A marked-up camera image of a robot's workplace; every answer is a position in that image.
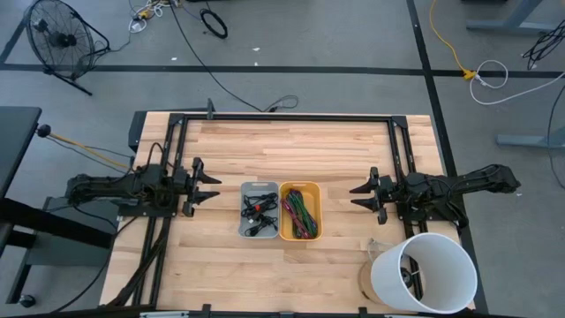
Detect yellow plastic bin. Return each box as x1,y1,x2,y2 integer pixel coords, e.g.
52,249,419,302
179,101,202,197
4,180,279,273
278,180,324,243

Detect yellow rod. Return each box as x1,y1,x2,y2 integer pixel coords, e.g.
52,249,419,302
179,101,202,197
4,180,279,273
48,132,132,171

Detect black side table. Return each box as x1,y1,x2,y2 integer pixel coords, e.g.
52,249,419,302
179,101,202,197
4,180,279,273
0,105,43,201

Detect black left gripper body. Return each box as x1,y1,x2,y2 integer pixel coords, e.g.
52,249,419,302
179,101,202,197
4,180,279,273
176,157,200,218

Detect long black floor cable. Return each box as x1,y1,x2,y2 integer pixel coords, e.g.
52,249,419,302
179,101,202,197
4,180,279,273
168,0,267,114

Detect grey desk foot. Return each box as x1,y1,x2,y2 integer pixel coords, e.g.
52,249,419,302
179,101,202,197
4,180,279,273
495,132,565,149

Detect black table frame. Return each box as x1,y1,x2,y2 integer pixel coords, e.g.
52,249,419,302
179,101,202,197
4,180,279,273
107,110,427,317

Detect grey plastic bin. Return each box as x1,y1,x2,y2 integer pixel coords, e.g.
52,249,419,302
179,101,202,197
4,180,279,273
237,180,281,240

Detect white plastic bucket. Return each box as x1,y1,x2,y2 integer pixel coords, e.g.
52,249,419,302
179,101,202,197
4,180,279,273
369,231,479,314

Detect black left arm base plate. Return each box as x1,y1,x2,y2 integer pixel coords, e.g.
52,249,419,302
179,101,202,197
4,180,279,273
117,182,183,219

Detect black side table legs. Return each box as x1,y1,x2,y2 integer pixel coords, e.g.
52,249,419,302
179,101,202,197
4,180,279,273
0,195,114,307

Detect yellow extension cord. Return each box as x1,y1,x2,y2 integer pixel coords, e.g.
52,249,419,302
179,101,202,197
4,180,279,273
428,0,478,82

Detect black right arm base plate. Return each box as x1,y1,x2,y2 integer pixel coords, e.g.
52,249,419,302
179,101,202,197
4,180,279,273
395,189,470,231

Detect grey floor cable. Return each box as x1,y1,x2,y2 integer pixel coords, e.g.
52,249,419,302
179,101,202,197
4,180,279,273
263,94,301,113

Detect clear plastic wrap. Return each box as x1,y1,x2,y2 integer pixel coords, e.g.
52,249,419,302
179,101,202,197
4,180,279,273
366,236,396,262

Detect coiled black floor cable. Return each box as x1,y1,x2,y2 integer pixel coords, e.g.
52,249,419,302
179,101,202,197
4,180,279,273
199,8,230,41

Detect black floor cable bunch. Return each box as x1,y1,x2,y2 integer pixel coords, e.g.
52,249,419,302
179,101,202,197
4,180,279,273
521,19,565,72

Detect black floor fan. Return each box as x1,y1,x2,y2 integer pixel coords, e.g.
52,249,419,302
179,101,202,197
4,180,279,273
23,0,112,97

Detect wooden lamp base disc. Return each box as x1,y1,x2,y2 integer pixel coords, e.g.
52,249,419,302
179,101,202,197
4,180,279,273
358,259,385,306

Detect grey floor plate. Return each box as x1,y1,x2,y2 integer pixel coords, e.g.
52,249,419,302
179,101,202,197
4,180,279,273
26,195,121,268

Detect white and yellow cable pile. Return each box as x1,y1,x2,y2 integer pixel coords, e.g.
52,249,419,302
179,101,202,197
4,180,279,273
127,0,180,34

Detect grey desk leg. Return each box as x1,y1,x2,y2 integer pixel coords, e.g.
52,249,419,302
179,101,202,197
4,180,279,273
464,0,565,37

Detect black cable with red tie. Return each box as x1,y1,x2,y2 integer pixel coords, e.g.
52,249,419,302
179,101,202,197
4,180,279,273
241,197,279,219

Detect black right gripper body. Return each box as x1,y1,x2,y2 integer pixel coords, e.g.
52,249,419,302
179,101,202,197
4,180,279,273
376,173,399,225

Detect white floor cable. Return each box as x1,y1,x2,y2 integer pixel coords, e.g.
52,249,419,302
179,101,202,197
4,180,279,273
468,58,565,107

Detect curved black floor cable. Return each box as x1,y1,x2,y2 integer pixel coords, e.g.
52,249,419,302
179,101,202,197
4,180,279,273
546,83,565,192

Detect black cable bundle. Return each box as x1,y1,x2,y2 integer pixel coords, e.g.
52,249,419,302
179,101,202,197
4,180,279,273
105,216,171,308

